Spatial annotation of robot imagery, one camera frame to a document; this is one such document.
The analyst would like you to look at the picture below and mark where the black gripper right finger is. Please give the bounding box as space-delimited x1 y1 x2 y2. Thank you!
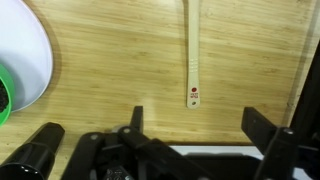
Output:
240 106 320 180

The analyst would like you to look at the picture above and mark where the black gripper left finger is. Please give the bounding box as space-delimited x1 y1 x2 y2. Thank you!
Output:
60 105 214 180

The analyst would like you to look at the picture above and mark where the dark green bowl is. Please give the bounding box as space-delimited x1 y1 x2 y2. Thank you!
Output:
0 63 16 128

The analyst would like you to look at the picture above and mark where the lilac round plate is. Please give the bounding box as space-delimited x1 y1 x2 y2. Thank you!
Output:
0 0 54 113

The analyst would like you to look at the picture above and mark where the black cup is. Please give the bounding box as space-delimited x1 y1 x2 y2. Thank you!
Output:
0 121 66 180

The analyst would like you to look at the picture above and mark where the wooden spoon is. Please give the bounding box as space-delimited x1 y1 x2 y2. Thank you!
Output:
185 0 202 110

